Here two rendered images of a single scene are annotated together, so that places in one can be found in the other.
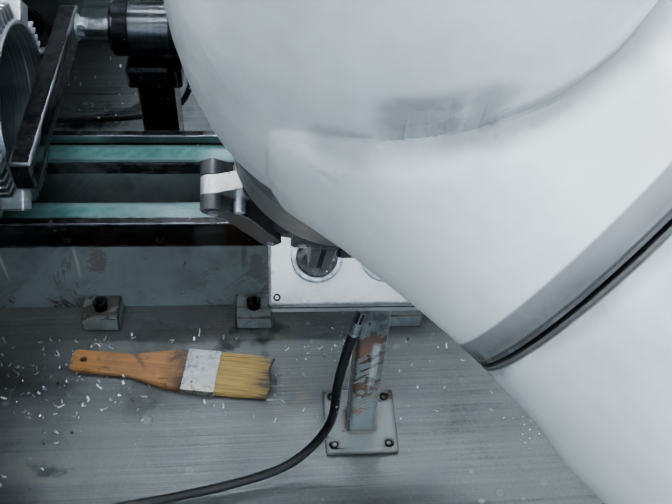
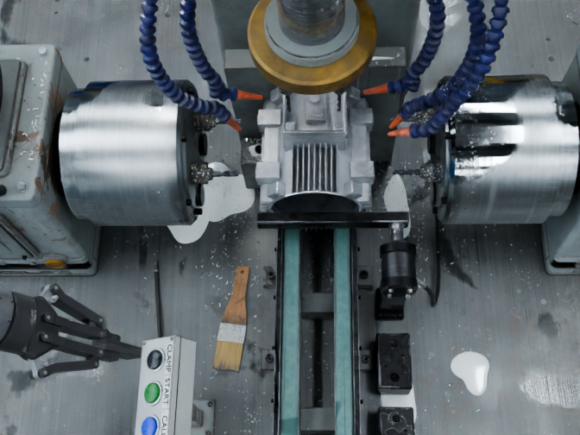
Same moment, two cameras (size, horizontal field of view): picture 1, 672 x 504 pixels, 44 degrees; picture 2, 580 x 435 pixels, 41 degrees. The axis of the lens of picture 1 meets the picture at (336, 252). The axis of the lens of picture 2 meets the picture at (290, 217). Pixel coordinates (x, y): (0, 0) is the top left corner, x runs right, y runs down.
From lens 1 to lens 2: 102 cm
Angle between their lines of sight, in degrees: 52
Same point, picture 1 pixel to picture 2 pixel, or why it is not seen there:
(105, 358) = (242, 282)
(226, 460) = not seen: hidden behind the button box
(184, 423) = (202, 326)
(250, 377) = (225, 359)
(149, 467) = (179, 312)
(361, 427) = not seen: hidden behind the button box
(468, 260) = not seen: outside the picture
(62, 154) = (340, 236)
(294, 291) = (145, 351)
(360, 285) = (144, 381)
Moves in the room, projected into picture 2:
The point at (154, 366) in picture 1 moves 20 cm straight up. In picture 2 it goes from (236, 308) to (222, 274)
